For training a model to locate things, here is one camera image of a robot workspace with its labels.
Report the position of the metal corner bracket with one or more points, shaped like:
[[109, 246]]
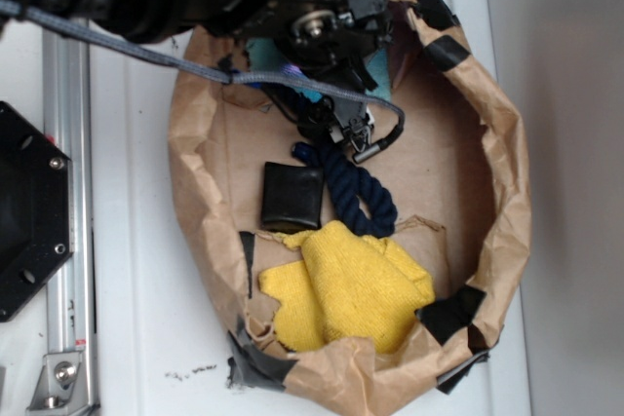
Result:
[[62, 386]]

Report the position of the brown paper bag bin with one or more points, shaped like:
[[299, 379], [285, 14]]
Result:
[[459, 178]]

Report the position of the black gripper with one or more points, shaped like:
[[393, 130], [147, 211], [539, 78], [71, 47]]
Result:
[[332, 45]]

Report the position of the navy blue rope toy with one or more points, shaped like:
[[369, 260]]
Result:
[[359, 200]]

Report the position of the aluminium frame rail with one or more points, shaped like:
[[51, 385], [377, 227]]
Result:
[[71, 292]]

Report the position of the light blue cloth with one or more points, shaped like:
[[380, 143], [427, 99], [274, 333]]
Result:
[[382, 80]]

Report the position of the yellow cloth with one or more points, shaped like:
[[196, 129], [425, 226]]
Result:
[[346, 286]]

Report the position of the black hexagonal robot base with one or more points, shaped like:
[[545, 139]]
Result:
[[35, 215]]

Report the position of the black square rubber pad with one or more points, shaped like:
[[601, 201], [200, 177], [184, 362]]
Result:
[[292, 198]]

